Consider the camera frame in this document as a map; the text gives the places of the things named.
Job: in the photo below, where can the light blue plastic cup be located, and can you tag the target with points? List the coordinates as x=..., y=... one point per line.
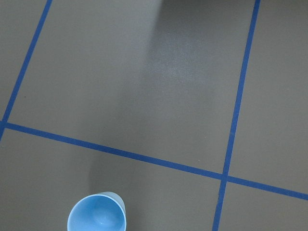
x=103, y=211

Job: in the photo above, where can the crossing blue tape strip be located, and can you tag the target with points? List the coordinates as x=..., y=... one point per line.
x=235, y=118

